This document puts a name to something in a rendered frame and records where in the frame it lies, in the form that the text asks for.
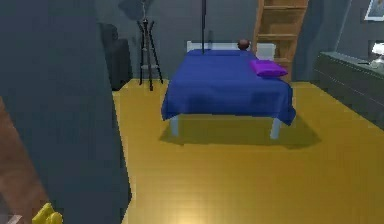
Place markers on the purple pillow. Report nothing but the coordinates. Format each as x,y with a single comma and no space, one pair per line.
267,69

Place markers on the dark grey console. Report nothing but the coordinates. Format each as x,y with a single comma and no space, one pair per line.
350,83

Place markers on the black tripod stand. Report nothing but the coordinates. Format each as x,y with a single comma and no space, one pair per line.
148,50

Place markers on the wooden ladder shelf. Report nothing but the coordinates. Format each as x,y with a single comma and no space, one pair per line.
280,33

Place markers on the black speaker box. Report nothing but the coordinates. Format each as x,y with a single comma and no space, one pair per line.
118,61

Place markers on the brown ball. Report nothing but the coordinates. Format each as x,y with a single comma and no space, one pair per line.
243,44

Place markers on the black pole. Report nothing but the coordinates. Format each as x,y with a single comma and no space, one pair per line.
203,23

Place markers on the yellow object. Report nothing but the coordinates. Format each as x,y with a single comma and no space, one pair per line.
46,215

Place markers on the blue bed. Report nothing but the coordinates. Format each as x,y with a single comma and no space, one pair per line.
220,83

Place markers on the framed wall picture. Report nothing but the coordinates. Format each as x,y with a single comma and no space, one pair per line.
375,10

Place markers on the white table lamp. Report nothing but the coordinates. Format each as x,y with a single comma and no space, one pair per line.
378,53

